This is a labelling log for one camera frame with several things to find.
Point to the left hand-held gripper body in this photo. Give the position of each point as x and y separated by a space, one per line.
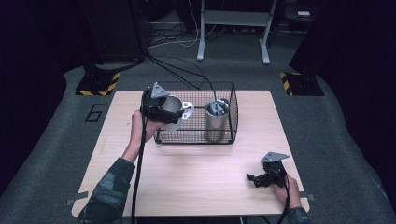
155 109

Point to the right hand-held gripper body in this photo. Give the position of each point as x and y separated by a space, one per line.
274 169

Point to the white mug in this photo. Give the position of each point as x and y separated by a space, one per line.
187 109

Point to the stainless steel cup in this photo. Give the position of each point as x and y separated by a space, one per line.
214 126

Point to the person's left hand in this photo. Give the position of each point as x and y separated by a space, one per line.
138 127

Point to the person's right hand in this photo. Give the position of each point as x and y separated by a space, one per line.
289 193

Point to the grey tape strip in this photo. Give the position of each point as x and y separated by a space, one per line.
306 196
77 197

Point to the black yellow striped stand base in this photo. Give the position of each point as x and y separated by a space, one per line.
99 85
300 85

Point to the white metal stand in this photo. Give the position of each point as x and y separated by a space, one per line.
202 46

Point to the small white device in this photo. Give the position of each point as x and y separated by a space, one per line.
304 13

